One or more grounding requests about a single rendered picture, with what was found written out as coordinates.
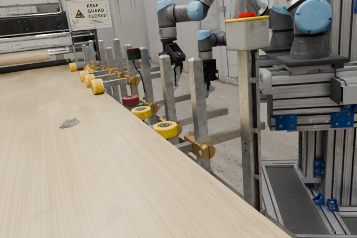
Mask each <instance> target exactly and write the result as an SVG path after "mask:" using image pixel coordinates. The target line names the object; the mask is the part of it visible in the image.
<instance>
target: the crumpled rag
mask: <svg viewBox="0 0 357 238"><path fill-rule="evenodd" d="M79 123H81V121H79V120H77V119H76V118H75V117H74V118H73V119H67V120H65V121H63V123H62V124H61V125H60V126H59V128H62V129H63V128H68V127H71V126H72V125H75V124H79Z"/></svg>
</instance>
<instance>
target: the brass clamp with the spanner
mask: <svg viewBox="0 0 357 238"><path fill-rule="evenodd" d="M140 103H143V104H144V106H148V107H150V108H151V113H152V114H155V113H157V112H158V105H157V103H156V102H153V103H146V101H145V100H143V99H140Z"/></svg>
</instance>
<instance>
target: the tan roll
mask: <svg viewBox="0 0 357 238"><path fill-rule="evenodd" d="M68 53H73V50H65V51H60V52H52V53H49V51H48V49H41V50H32V51H27V52H18V53H9V54H0V66H5V65H13V64H21V63H29V62H37V61H45V60H50V56H52V55H60V54H68Z"/></svg>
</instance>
